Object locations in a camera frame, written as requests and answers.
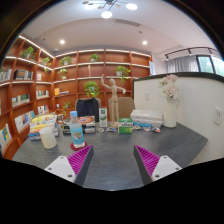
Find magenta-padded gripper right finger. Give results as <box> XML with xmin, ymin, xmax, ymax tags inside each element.
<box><xmin>133</xmin><ymin>144</ymin><xmax>182</xmax><ymax>186</ymax></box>

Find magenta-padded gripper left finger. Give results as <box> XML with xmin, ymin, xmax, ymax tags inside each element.
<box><xmin>43</xmin><ymin>144</ymin><xmax>95</xmax><ymax>187</ymax></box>

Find clear blue-capped water bottle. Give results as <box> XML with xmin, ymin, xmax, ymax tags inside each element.
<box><xmin>69</xmin><ymin>110</ymin><xmax>87</xmax><ymax>149</ymax></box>

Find white cup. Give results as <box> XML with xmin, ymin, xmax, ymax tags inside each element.
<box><xmin>38</xmin><ymin>126</ymin><xmax>58</xmax><ymax>150</ymax></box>

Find stack of colourful books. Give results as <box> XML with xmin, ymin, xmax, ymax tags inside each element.
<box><xmin>28</xmin><ymin>113</ymin><xmax>60</xmax><ymax>142</ymax></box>

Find stack of white tissue packs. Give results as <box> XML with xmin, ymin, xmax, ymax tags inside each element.
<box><xmin>129</xmin><ymin>109</ymin><xmax>164</xmax><ymax>129</ymax></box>

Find white vase with pale flowers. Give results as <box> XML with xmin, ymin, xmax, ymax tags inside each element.
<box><xmin>157</xmin><ymin>74</ymin><xmax>181</xmax><ymax>129</ymax></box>

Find green-white small box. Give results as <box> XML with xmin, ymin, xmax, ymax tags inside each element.
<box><xmin>117</xmin><ymin>117</ymin><xmax>134</xmax><ymax>135</ymax></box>

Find chair with dark jacket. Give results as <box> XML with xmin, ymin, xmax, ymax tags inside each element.
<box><xmin>74</xmin><ymin>97</ymin><xmax>102</xmax><ymax>123</ymax></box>

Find tall green-white carton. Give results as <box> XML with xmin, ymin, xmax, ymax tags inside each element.
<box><xmin>98</xmin><ymin>107</ymin><xmax>109</xmax><ymax>129</ymax></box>

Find wooden artist mannequin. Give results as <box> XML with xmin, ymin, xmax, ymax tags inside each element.
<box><xmin>100</xmin><ymin>73</ymin><xmax>127</xmax><ymax>129</ymax></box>

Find wooden shelf unit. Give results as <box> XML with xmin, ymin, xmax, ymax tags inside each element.
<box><xmin>0</xmin><ymin>34</ymin><xmax>153</xmax><ymax>160</ymax></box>

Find grey curtain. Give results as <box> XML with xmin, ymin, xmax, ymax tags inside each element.
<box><xmin>166</xmin><ymin>54</ymin><xmax>200</xmax><ymax>74</ymax></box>

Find window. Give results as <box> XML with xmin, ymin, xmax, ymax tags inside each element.
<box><xmin>196</xmin><ymin>54</ymin><xmax>224</xmax><ymax>77</ymax></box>

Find ceiling lights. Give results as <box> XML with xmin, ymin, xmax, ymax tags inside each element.
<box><xmin>59</xmin><ymin>0</ymin><xmax>149</xmax><ymax>46</ymax></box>

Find white wall socket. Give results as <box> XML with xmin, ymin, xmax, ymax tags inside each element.
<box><xmin>213</xmin><ymin>106</ymin><xmax>224</xmax><ymax>127</ymax></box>

